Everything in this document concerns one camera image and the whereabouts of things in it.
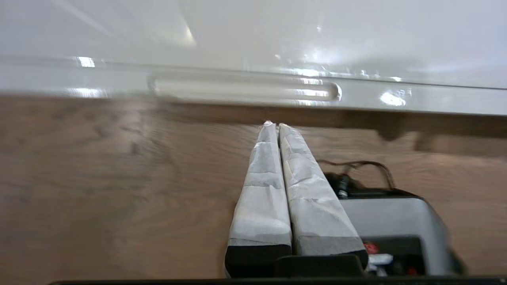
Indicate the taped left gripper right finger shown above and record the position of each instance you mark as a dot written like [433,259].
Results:
[317,213]

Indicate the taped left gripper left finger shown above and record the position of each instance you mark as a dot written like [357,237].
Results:
[261,206]

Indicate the glossy white drawer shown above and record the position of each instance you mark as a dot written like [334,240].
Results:
[237,89]

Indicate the silver black robot base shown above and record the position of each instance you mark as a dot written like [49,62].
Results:
[396,221]

